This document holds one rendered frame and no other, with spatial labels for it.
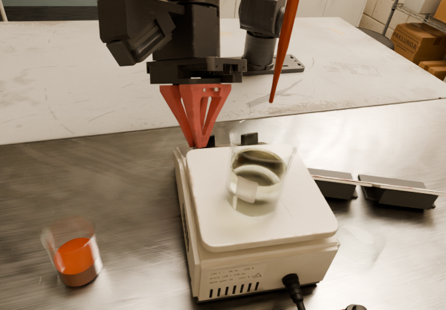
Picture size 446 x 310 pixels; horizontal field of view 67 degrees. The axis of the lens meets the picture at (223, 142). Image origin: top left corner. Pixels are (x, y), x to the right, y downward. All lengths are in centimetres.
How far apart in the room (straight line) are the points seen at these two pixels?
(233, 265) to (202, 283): 3
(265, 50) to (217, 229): 47
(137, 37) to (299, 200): 21
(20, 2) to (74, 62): 261
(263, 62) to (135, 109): 28
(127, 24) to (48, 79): 39
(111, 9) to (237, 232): 22
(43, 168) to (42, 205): 6
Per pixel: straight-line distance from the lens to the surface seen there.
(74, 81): 67
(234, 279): 31
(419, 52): 295
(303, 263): 32
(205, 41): 36
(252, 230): 28
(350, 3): 338
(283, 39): 23
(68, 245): 37
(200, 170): 33
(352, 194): 46
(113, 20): 33
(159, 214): 40
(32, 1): 332
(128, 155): 48
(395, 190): 47
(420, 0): 293
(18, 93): 66
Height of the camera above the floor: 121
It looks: 38 degrees down
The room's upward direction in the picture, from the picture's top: 6 degrees clockwise
